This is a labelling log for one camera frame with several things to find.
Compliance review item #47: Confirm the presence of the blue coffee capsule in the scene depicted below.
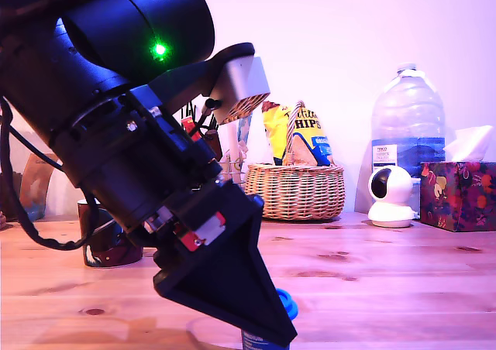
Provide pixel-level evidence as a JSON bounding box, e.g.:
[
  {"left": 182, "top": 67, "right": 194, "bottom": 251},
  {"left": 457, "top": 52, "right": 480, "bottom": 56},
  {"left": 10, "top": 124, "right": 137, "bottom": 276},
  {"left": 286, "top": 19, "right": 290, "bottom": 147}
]
[{"left": 239, "top": 287, "right": 300, "bottom": 350}]

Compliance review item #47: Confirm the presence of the red sachet stick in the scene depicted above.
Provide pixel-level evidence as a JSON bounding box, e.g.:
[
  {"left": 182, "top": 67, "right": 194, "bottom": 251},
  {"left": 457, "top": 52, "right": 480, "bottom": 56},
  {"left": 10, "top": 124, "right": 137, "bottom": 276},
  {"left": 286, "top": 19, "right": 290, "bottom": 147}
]
[{"left": 181, "top": 117, "right": 202, "bottom": 142}]

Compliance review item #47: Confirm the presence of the brown sachet stick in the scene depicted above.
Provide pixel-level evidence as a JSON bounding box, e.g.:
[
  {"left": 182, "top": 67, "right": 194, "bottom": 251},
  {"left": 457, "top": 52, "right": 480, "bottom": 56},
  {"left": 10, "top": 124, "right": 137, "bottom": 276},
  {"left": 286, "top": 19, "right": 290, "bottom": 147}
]
[{"left": 204, "top": 129, "right": 224, "bottom": 162}]

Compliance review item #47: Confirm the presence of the planet print mug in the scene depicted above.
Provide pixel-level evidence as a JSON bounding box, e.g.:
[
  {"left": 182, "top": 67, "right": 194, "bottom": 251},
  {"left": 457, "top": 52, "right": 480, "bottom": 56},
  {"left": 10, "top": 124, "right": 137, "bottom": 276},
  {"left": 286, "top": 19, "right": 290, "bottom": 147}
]
[{"left": 77, "top": 198, "right": 144, "bottom": 269}]

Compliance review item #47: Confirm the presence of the brown paper pouch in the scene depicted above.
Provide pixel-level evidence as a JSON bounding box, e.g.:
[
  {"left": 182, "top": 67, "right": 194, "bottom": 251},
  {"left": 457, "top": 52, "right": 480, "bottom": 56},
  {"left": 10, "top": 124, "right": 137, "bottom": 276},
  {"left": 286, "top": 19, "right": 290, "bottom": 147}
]
[{"left": 19, "top": 154, "right": 59, "bottom": 222}]

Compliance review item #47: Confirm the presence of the wicker basket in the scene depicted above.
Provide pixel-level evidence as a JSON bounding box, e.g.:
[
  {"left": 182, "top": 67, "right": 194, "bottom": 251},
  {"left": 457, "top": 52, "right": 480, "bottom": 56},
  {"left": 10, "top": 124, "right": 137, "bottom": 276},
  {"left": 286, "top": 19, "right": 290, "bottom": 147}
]
[{"left": 244, "top": 100, "right": 346, "bottom": 221}]

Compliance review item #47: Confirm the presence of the blue and white sachet stick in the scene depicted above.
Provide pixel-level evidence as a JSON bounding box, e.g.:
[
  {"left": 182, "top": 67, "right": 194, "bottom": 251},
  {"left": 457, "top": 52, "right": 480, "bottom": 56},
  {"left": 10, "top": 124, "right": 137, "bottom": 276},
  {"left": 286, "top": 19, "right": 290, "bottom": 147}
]
[{"left": 236, "top": 113, "right": 253, "bottom": 146}]

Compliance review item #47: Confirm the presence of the dark ridged container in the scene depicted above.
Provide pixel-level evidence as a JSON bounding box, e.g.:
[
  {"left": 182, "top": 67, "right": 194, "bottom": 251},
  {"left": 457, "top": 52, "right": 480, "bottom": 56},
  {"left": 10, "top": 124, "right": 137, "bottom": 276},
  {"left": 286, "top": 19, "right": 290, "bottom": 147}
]
[{"left": 0, "top": 171, "right": 17, "bottom": 221}]

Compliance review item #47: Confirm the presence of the yellow tortilla chips bag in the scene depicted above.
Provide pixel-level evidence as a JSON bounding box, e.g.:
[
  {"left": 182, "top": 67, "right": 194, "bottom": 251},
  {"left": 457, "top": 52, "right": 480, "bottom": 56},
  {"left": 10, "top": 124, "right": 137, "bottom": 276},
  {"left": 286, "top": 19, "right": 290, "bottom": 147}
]
[{"left": 261, "top": 100, "right": 335, "bottom": 168}]

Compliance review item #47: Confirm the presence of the floral tissue box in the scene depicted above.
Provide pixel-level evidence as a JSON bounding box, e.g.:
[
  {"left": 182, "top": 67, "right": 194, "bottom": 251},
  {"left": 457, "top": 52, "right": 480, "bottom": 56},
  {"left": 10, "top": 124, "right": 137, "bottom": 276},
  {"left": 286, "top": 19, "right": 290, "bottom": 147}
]
[{"left": 420, "top": 160, "right": 496, "bottom": 233}]

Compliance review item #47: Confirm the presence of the large clear water bottle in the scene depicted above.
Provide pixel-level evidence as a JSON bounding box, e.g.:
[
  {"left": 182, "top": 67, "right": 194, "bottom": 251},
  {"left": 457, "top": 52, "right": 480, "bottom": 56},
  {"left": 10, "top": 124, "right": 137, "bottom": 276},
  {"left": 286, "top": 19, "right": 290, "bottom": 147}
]
[{"left": 370, "top": 61, "right": 446, "bottom": 214}]

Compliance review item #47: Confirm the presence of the white tissue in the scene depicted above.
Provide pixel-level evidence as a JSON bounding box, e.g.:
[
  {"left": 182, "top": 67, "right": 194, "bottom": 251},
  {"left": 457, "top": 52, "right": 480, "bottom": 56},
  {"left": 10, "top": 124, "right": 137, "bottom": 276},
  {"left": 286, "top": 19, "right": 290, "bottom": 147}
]
[{"left": 443, "top": 124, "right": 496, "bottom": 163}]

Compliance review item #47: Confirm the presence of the thin black cable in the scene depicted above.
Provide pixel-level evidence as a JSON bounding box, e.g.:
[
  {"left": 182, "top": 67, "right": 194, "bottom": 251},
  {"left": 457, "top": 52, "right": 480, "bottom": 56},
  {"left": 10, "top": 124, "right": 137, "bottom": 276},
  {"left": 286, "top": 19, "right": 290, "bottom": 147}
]
[{"left": 6, "top": 124, "right": 66, "bottom": 172}]

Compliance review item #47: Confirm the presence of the short black camera cable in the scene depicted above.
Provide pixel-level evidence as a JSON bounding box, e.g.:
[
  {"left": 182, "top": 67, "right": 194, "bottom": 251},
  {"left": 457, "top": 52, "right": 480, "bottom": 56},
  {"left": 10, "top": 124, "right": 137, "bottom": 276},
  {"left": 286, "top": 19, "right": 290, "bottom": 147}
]
[{"left": 195, "top": 98, "right": 222, "bottom": 134}]

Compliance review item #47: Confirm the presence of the thick braided black cable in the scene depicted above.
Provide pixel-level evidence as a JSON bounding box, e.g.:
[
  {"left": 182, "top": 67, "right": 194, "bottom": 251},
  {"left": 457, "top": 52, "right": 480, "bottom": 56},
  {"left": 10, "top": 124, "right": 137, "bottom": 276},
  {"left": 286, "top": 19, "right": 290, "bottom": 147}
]
[{"left": 0, "top": 96, "right": 102, "bottom": 252}]

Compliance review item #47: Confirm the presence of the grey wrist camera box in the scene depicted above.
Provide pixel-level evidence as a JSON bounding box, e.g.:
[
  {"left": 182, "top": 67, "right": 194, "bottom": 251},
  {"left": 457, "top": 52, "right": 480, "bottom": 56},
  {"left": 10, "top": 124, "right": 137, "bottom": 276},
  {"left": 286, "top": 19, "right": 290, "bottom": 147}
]
[{"left": 131, "top": 42, "right": 271, "bottom": 125}]

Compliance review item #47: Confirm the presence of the small white round camera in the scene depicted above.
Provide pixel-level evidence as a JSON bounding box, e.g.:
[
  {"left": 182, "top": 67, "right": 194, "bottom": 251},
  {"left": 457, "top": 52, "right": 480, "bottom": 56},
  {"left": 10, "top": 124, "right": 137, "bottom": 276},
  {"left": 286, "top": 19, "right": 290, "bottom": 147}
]
[{"left": 367, "top": 165, "right": 422, "bottom": 228}]

